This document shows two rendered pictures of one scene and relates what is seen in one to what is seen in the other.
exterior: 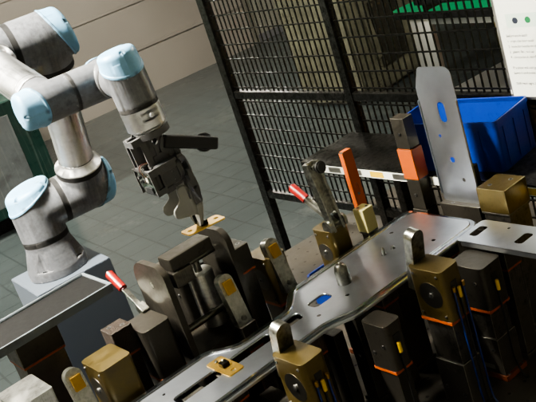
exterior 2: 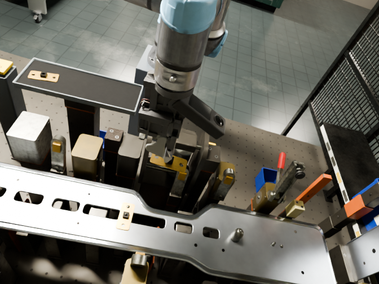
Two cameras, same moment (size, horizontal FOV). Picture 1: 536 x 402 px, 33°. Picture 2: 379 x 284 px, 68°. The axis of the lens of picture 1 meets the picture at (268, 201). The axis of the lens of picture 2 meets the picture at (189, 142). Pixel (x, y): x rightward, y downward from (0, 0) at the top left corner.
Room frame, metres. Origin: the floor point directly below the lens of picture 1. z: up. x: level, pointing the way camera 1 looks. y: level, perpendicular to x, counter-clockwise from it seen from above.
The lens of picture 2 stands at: (1.29, -0.04, 1.79)
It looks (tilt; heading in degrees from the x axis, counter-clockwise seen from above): 47 degrees down; 22
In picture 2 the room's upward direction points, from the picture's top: 21 degrees clockwise
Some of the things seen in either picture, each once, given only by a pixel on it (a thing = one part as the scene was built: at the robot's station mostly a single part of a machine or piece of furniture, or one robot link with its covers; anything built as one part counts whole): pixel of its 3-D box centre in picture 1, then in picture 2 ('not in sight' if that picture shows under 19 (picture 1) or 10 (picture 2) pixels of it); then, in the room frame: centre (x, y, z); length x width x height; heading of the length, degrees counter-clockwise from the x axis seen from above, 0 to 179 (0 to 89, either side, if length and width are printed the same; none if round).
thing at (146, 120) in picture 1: (144, 118); (176, 71); (1.63, 0.16, 1.51); 0.08 x 0.08 x 0.05
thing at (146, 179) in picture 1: (158, 159); (166, 105); (1.63, 0.17, 1.43); 0.09 x 0.08 x 0.12; 118
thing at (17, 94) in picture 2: not in sight; (14, 118); (1.61, 0.78, 0.92); 0.08 x 0.08 x 0.44; 33
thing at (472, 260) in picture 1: (493, 317); not in sight; (1.71, -0.38, 0.84); 0.12 x 0.07 x 0.28; 33
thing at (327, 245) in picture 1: (344, 289); (252, 211); (2.00, -0.11, 0.87); 0.10 x 0.07 x 0.35; 33
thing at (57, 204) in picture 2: not in sight; (57, 225); (1.48, 0.36, 0.84); 0.12 x 0.05 x 0.29; 33
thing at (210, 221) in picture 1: (202, 222); (169, 160); (1.65, 0.13, 1.28); 0.08 x 0.04 x 0.01; 118
